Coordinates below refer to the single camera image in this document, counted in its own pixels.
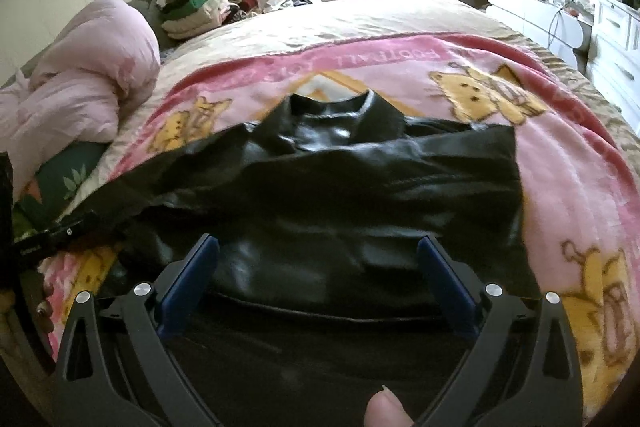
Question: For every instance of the stack of folded clothes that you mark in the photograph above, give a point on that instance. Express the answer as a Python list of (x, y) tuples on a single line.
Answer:
[(192, 9)]

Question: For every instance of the green floral pillow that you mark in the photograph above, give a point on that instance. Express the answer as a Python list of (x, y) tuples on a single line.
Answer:
[(65, 174)]

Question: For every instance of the pink bear printed blanket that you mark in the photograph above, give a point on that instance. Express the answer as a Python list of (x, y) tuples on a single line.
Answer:
[(555, 187)]

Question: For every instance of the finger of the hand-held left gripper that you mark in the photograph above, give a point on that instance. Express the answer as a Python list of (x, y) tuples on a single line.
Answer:
[(50, 239)]

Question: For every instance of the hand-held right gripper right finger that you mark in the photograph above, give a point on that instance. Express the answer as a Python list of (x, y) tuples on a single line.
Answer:
[(445, 289)]

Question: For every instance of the beige bedspread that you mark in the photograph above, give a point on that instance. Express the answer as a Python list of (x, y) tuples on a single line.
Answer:
[(360, 17)]

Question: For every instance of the person's left hand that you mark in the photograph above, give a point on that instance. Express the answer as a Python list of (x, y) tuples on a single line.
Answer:
[(44, 307)]

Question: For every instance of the person's right hand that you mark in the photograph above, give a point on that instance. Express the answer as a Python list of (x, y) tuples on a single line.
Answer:
[(387, 409)]

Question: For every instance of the black leather jacket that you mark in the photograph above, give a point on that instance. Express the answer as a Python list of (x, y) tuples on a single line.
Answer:
[(325, 207)]

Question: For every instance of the white vanity table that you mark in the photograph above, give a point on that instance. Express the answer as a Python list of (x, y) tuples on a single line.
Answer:
[(525, 14)]

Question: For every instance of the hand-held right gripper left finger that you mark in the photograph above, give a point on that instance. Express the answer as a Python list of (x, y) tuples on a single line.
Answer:
[(185, 289)]

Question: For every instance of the olive green cloth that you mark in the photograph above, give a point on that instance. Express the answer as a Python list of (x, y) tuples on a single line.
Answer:
[(147, 9)]

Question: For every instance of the white drawer cabinet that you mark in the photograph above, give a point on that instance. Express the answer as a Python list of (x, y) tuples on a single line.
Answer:
[(617, 42)]

